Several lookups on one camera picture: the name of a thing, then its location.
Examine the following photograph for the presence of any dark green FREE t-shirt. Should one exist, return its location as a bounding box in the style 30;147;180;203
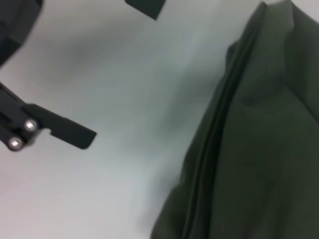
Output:
151;0;319;239

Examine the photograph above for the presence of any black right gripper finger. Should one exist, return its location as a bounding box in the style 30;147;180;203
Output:
0;81;98;152
124;0;167;21

